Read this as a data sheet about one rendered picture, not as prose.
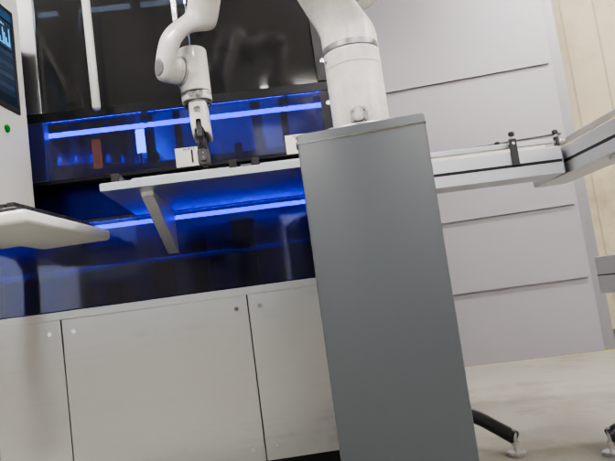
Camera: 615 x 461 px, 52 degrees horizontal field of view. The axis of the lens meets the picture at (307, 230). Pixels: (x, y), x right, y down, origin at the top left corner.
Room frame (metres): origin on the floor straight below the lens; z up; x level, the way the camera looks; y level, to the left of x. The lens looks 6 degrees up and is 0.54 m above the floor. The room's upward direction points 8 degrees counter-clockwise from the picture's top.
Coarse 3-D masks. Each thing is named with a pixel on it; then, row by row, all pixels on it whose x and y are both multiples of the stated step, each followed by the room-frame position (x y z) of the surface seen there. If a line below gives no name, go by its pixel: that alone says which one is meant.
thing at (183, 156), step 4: (180, 148) 1.90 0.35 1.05; (184, 148) 1.90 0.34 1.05; (188, 148) 1.90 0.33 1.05; (192, 148) 1.90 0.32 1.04; (196, 148) 1.90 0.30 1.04; (176, 152) 1.90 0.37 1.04; (180, 152) 1.90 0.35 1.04; (184, 152) 1.90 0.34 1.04; (188, 152) 1.90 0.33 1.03; (196, 152) 1.90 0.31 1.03; (176, 156) 1.90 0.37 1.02; (180, 156) 1.90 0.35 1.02; (184, 156) 1.90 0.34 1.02; (188, 156) 1.90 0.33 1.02; (196, 156) 1.90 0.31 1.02; (176, 160) 1.90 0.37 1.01; (180, 160) 1.90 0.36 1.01; (184, 160) 1.90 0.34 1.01; (188, 160) 1.90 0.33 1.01; (196, 160) 1.90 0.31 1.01; (180, 164) 1.90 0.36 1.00; (184, 164) 1.90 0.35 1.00; (188, 164) 1.90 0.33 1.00; (192, 164) 1.90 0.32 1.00; (196, 164) 1.90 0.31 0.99
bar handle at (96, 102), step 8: (88, 0) 1.82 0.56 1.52; (88, 8) 1.81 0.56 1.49; (88, 16) 1.81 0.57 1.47; (88, 24) 1.81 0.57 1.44; (88, 32) 1.81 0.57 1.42; (88, 40) 1.81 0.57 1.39; (88, 48) 1.81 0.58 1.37; (88, 56) 1.81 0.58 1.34; (88, 64) 1.81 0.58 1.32; (96, 72) 1.82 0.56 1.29; (96, 80) 1.82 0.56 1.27; (96, 88) 1.81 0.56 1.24; (96, 96) 1.81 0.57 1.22; (96, 104) 1.81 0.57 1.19
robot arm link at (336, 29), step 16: (304, 0) 1.27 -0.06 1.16; (320, 0) 1.25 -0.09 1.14; (336, 0) 1.24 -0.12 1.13; (352, 0) 1.24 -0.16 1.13; (320, 16) 1.27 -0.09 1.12; (336, 16) 1.25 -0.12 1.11; (352, 16) 1.25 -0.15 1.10; (320, 32) 1.30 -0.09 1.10; (336, 32) 1.26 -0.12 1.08; (352, 32) 1.25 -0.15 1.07; (368, 32) 1.27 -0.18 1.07
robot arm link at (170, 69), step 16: (192, 0) 1.62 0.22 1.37; (208, 0) 1.62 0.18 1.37; (192, 16) 1.62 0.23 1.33; (208, 16) 1.63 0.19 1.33; (176, 32) 1.60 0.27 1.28; (192, 32) 1.64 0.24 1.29; (160, 48) 1.62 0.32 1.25; (176, 48) 1.61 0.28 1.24; (160, 64) 1.63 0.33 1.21; (176, 64) 1.63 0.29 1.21; (160, 80) 1.66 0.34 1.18; (176, 80) 1.66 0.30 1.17
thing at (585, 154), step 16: (592, 128) 1.96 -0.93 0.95; (608, 128) 1.82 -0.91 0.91; (560, 144) 2.17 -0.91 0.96; (576, 144) 2.02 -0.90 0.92; (592, 144) 1.92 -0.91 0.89; (608, 144) 1.84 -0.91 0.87; (576, 160) 2.04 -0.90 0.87; (592, 160) 1.94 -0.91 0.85; (608, 160) 1.96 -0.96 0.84; (560, 176) 2.16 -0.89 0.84; (576, 176) 2.21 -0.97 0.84
